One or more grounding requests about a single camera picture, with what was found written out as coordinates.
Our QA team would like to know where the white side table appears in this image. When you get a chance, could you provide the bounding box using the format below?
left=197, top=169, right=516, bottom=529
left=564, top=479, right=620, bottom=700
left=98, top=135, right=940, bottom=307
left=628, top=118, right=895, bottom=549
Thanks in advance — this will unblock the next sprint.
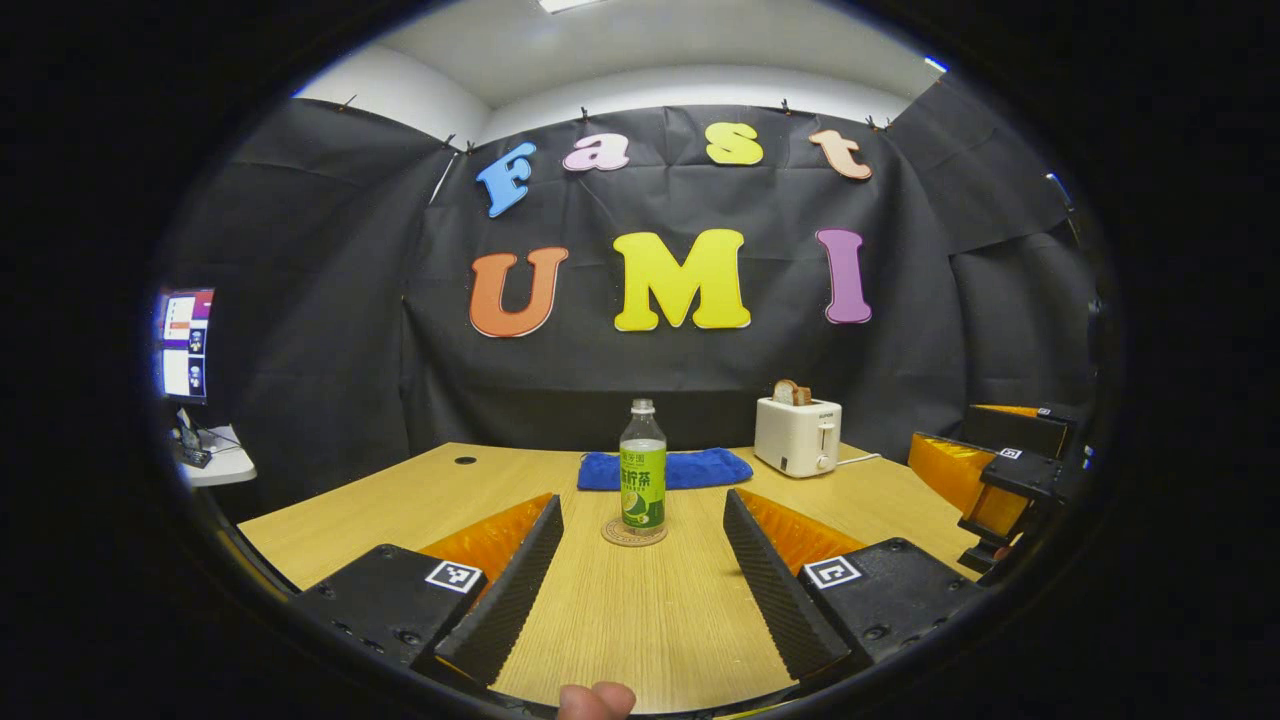
left=172, top=425, right=258, bottom=489

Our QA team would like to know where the green label water bottle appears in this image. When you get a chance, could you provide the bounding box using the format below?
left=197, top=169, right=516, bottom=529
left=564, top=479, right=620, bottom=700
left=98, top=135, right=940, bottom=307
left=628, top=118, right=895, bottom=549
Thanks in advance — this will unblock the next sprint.
left=619, top=398, right=668, bottom=531

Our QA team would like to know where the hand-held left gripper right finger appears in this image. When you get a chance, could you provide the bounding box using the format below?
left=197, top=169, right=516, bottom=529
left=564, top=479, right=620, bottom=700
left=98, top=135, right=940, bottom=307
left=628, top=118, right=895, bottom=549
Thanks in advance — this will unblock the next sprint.
left=722, top=488, right=988, bottom=685

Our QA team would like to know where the computer monitor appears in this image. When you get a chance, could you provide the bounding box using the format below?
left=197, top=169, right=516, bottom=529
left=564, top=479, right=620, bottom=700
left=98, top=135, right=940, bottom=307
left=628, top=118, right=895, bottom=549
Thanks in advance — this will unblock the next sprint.
left=155, top=288, right=216, bottom=404

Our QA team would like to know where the round wooden coaster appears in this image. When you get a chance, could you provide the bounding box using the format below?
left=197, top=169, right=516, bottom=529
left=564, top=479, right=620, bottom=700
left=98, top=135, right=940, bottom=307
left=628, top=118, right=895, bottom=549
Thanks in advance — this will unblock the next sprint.
left=601, top=515, right=669, bottom=548

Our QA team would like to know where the white toaster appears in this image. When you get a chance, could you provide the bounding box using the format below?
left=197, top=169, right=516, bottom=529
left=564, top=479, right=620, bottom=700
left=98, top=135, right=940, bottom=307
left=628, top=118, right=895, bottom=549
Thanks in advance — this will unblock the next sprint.
left=754, top=397, right=843, bottom=479

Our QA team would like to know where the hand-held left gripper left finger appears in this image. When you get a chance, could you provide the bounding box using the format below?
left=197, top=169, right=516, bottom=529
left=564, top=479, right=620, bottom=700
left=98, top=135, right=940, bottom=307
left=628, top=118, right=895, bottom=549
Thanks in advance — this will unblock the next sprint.
left=290, top=493, right=566, bottom=691

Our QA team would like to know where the blue folded cloth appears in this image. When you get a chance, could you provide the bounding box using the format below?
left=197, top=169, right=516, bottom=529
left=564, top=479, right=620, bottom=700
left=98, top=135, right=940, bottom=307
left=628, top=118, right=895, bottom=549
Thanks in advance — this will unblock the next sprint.
left=577, top=447, right=754, bottom=492

